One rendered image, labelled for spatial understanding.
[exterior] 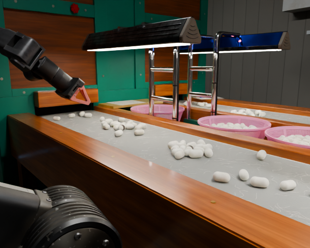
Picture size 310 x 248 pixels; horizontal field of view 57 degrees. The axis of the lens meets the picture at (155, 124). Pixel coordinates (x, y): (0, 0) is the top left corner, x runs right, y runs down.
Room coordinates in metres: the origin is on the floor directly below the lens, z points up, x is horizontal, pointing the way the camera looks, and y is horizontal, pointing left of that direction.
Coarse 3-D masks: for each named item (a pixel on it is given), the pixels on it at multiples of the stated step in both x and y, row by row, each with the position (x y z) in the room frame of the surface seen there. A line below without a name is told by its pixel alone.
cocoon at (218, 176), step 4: (216, 172) 0.57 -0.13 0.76; (220, 172) 0.56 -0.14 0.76; (216, 176) 0.56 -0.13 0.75; (220, 176) 0.56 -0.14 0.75; (224, 176) 0.55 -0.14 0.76; (228, 176) 0.55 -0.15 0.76; (216, 180) 0.56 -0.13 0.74; (220, 180) 0.56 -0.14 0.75; (224, 180) 0.55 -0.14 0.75; (228, 180) 0.55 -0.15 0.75
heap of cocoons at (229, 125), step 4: (212, 124) 1.14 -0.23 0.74; (220, 124) 1.11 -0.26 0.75; (224, 124) 1.12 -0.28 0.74; (228, 124) 1.14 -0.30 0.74; (232, 124) 1.12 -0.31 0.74; (236, 124) 1.12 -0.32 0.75; (240, 124) 1.15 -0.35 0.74; (244, 124) 1.13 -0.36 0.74; (232, 128) 1.09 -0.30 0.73; (236, 128) 1.06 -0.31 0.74; (240, 128) 1.06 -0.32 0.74; (244, 128) 1.06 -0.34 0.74; (248, 128) 1.05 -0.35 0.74; (252, 128) 1.05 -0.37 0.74
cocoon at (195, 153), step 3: (192, 150) 0.72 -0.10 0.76; (195, 150) 0.72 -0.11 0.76; (198, 150) 0.72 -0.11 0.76; (189, 153) 0.71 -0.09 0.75; (192, 153) 0.71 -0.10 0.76; (195, 153) 0.71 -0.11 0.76; (198, 153) 0.71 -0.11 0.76; (201, 153) 0.71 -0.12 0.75; (192, 156) 0.71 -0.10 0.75; (195, 156) 0.71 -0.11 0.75; (198, 156) 0.71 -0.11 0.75; (201, 156) 0.71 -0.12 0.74
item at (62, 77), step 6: (60, 72) 0.87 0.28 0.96; (54, 78) 0.86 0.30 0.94; (60, 78) 0.87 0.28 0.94; (66, 78) 0.88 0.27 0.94; (72, 78) 0.92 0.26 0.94; (78, 78) 0.89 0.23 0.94; (54, 84) 0.87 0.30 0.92; (60, 84) 0.87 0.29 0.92; (66, 84) 0.88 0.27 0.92; (72, 84) 0.89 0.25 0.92; (78, 84) 0.88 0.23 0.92; (60, 90) 0.89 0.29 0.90; (66, 90) 0.88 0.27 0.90; (72, 90) 0.87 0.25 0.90
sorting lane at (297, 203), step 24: (48, 120) 1.23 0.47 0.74; (72, 120) 1.23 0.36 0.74; (96, 120) 1.23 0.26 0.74; (120, 144) 0.85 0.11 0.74; (144, 144) 0.85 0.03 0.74; (216, 144) 0.85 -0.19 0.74; (168, 168) 0.64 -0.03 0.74; (192, 168) 0.64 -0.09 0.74; (216, 168) 0.64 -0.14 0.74; (240, 168) 0.64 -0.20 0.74; (264, 168) 0.64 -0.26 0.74; (288, 168) 0.64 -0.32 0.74; (240, 192) 0.51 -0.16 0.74; (264, 192) 0.51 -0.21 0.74; (288, 192) 0.51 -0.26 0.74; (288, 216) 0.42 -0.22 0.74
